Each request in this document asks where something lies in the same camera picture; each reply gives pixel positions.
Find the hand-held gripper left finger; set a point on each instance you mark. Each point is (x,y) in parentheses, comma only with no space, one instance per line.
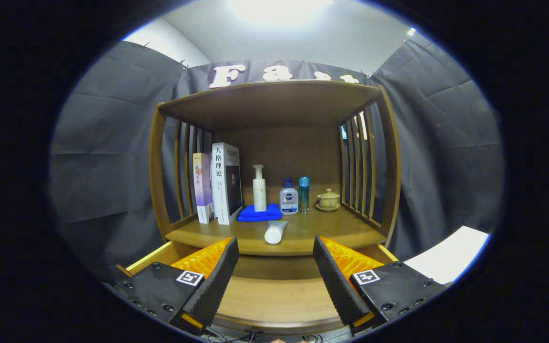
(212,286)

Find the ceiling lamp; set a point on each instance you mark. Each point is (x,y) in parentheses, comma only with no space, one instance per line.
(279,9)

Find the yellow lidded teacup with saucer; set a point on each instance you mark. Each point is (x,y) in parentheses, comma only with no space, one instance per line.
(328,200)

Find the teal slim bottle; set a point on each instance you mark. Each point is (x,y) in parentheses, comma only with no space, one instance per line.
(304,195)

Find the white pump bottle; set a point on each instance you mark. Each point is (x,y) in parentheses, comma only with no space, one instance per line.
(259,193)

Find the white bottle with blue cap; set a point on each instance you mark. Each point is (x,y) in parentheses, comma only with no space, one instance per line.
(289,200)

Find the purple book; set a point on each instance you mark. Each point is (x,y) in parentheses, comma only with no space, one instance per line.
(202,190)

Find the white cleanser tube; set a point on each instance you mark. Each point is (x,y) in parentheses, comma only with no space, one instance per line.
(274,233)

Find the thick white book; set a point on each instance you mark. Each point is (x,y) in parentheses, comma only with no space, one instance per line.
(220,190)

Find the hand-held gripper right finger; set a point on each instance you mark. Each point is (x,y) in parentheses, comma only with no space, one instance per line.
(337,286)

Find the folded blue cloth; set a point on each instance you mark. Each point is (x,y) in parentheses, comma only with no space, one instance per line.
(255,215)

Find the brown wooden cabinet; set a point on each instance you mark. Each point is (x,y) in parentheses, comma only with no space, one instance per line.
(279,102)

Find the wooden countertop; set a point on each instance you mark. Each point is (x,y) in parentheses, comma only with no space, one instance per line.
(331,228)

